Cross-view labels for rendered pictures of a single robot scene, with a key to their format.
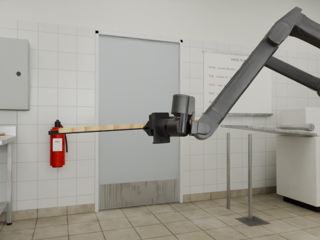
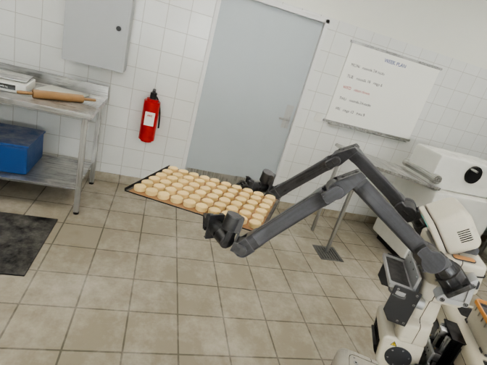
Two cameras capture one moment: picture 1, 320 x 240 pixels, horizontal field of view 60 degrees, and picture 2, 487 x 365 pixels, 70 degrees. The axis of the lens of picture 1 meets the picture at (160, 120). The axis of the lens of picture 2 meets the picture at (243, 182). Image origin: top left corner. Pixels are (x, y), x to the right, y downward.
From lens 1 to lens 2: 69 cm
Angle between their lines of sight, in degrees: 22
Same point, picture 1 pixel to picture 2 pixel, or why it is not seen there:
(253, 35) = (430, 32)
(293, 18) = (353, 183)
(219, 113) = (258, 242)
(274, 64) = (363, 167)
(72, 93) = (177, 61)
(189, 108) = (235, 228)
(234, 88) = (278, 225)
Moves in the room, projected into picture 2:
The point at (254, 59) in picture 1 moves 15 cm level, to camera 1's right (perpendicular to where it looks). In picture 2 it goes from (304, 206) to (348, 219)
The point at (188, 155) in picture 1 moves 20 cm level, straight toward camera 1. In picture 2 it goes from (290, 162) to (288, 166)
